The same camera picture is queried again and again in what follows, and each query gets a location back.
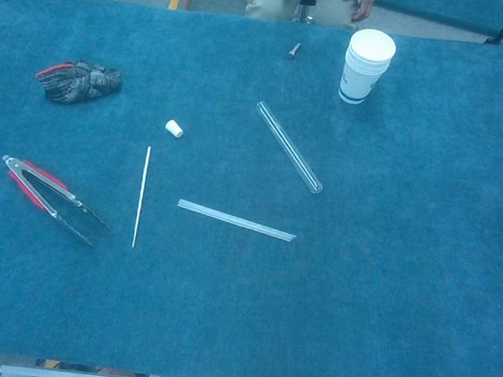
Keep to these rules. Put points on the transparent glass test tube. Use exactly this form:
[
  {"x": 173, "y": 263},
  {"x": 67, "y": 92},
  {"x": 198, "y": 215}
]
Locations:
[{"x": 289, "y": 147}]

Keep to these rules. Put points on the thin white rod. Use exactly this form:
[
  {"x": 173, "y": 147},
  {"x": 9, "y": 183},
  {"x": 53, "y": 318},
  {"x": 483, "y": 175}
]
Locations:
[{"x": 142, "y": 195}]

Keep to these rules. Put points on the metal bolt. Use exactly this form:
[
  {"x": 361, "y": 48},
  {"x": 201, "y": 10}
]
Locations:
[{"x": 293, "y": 50}]

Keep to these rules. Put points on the black stool with chrome post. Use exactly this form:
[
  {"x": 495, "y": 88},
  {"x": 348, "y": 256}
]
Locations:
[{"x": 305, "y": 14}]

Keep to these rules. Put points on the small white stopper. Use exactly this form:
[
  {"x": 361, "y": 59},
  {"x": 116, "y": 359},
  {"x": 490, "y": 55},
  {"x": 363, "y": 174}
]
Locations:
[{"x": 173, "y": 128}]

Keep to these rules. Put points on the black grey work glove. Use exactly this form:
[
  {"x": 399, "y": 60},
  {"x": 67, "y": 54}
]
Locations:
[{"x": 82, "y": 83}]

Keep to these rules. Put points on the white paper cup stack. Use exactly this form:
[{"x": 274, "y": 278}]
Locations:
[{"x": 364, "y": 74}]

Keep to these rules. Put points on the blue carpet table cover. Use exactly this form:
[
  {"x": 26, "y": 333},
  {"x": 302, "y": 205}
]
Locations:
[{"x": 357, "y": 298}]

